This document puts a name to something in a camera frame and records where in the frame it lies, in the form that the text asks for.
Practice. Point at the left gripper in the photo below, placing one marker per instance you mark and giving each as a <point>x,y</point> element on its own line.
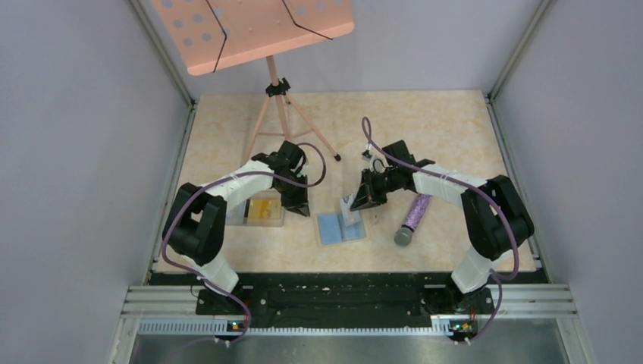
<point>299,204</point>

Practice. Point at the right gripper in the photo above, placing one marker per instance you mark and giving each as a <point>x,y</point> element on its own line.
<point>368,197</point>

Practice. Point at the clear plastic card box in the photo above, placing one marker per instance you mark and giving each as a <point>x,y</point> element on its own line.
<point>236,217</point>

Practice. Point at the purple glitter microphone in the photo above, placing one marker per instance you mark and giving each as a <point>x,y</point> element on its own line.
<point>404,234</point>

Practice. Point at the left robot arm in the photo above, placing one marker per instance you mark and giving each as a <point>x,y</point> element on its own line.
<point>197,218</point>

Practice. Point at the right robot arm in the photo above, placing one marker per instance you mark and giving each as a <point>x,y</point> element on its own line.
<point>496,218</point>

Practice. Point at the black stripe yellow card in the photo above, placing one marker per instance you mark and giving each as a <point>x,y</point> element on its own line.
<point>263,209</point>

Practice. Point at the pink music stand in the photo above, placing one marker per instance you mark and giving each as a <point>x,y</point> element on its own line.
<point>215,35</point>

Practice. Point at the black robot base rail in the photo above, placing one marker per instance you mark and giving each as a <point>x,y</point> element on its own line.
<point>346,300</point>

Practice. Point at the grey slotted cable duct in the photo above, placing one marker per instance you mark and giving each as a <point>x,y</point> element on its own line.
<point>443,326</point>

